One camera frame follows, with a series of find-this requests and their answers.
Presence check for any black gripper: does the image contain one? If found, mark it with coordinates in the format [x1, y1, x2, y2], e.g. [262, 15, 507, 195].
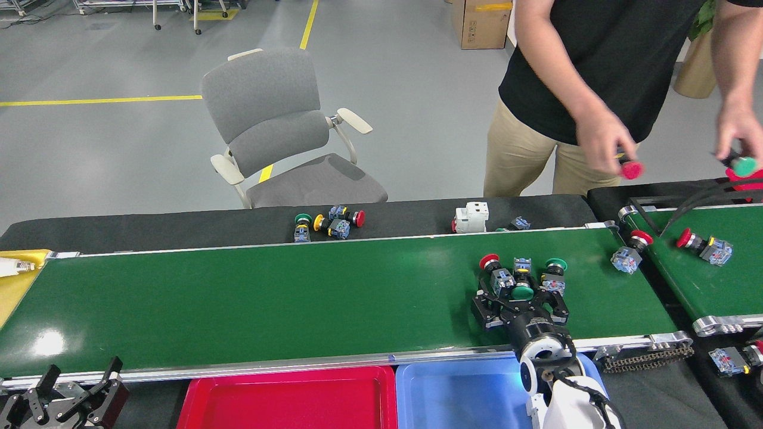
[471, 271, 576, 358]
[12, 356, 131, 429]

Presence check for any white circuit breaker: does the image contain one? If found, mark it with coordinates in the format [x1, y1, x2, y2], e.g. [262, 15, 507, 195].
[451, 201, 491, 234]

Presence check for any yellow mushroom push button switch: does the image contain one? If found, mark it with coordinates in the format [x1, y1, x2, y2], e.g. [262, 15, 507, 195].
[314, 214, 352, 240]

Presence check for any blue plastic tray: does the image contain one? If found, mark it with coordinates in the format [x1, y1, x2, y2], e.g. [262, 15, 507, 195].
[395, 352, 609, 429]

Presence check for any yellow plastic tray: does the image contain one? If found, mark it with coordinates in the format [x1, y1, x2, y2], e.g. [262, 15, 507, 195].
[0, 249, 53, 328]

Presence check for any white part with metal tip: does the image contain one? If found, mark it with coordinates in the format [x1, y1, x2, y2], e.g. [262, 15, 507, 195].
[0, 257, 38, 278]

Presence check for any green conveyor with black guide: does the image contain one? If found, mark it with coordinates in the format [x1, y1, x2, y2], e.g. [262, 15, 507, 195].
[618, 203, 763, 337]

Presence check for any red plastic tray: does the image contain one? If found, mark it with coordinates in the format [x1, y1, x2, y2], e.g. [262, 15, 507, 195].
[177, 365, 399, 429]

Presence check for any long green conveyor belt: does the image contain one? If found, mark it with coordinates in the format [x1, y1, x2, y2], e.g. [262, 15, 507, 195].
[0, 220, 695, 392]

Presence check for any person's right hand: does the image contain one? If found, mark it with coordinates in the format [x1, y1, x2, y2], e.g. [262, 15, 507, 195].
[575, 107, 640, 176]

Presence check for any person's left hand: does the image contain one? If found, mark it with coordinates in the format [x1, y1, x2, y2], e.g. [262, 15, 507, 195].
[715, 101, 763, 161]

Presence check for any long black table cover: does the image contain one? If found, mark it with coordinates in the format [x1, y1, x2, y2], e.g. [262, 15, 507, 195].
[0, 194, 597, 254]

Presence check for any red plastic bin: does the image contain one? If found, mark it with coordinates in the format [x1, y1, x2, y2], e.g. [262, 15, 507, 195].
[725, 168, 763, 192]

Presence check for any person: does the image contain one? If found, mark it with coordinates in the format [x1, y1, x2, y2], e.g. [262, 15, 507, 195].
[483, 0, 716, 198]

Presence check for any brown cardboard box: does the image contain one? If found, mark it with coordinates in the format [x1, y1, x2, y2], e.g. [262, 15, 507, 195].
[451, 0, 513, 50]

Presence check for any potted plant in gold pot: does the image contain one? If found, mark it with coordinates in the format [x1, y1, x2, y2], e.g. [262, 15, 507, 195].
[674, 0, 719, 100]

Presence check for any grey office chair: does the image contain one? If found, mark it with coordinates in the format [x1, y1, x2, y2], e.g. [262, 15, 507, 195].
[201, 48, 389, 210]

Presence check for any white wheeled metal rack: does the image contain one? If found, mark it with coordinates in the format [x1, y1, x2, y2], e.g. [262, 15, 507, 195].
[72, 0, 230, 35]

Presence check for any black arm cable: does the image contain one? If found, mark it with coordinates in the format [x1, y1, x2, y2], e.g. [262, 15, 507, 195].
[551, 366, 624, 429]

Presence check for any black drive chain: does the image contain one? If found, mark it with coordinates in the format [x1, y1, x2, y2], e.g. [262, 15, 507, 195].
[596, 343, 695, 374]

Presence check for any black curved guide bracket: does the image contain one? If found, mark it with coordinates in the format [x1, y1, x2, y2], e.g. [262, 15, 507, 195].
[630, 178, 763, 237]

